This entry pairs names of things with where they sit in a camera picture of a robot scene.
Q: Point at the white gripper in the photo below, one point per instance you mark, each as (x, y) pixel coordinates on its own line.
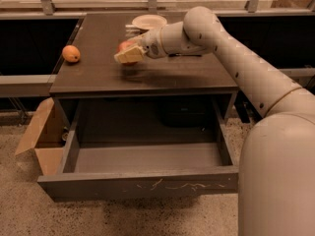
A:
(152, 44)

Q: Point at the red apple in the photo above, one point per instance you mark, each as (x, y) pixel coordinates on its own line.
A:
(121, 47)

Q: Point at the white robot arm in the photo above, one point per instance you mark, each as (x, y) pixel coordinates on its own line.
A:
(276, 186)

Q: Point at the dark grey cabinet counter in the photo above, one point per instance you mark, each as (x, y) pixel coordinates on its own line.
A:
(98, 75)

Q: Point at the open grey top drawer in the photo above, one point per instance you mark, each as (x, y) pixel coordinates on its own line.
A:
(120, 150)

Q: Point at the white bowl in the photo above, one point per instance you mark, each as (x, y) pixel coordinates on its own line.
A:
(149, 22)

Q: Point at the orange fruit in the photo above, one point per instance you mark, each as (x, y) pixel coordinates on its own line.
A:
(71, 53)

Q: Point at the brown cardboard box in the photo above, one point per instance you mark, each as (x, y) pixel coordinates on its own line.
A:
(43, 136)

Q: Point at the grey window ledge rail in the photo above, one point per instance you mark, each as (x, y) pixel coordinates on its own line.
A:
(39, 85)

